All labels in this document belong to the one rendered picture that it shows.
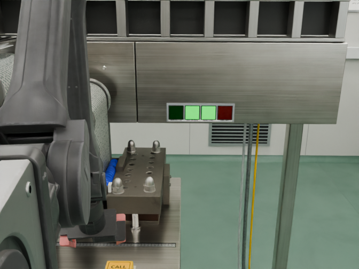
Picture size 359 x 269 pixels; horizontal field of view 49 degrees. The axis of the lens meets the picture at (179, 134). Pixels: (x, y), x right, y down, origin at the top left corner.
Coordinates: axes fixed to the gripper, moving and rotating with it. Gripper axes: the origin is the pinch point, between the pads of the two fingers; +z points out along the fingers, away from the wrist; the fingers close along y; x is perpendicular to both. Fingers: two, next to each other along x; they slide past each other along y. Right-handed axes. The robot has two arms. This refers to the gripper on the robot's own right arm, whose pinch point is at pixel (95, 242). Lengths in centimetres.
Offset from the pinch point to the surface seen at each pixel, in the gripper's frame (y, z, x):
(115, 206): -3.6, 16.9, -19.5
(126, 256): -6.4, 19.4, -4.5
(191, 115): -31, 17, -56
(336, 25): -81, -13, -68
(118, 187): -4.6, 12.8, -23.6
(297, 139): -78, 36, -58
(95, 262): 1.9, 18.7, -3.3
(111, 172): -1.9, 20.9, -34.8
